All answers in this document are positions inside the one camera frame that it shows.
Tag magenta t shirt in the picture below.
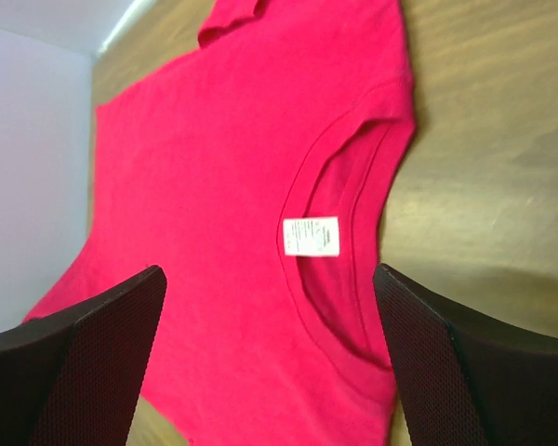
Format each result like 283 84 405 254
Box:
31 1 415 445

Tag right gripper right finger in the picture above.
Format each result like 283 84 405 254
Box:
373 264 558 445

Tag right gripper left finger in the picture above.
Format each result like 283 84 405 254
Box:
0 266 166 445

